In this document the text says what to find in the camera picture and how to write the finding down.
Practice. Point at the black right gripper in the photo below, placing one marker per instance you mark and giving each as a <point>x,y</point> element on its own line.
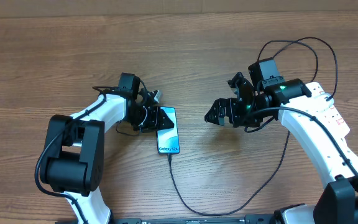
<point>220,107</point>

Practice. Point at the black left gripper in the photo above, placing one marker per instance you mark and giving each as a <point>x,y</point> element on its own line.
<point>152,124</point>

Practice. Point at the blue Galaxy smartphone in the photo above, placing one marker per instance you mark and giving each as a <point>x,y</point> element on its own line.
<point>167,139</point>

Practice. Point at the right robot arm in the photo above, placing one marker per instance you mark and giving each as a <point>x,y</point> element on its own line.
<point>308,112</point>

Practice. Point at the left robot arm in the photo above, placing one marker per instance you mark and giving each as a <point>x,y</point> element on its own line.
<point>72,162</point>

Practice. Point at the white USB charger plug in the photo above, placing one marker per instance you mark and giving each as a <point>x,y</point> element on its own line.
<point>326,98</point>

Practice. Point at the white power strip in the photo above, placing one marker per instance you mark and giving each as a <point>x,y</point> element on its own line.
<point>327,113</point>

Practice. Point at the brown cardboard backdrop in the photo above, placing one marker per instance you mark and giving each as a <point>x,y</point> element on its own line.
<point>62,8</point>

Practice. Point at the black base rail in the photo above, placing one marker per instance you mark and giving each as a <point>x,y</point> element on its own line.
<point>191,221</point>

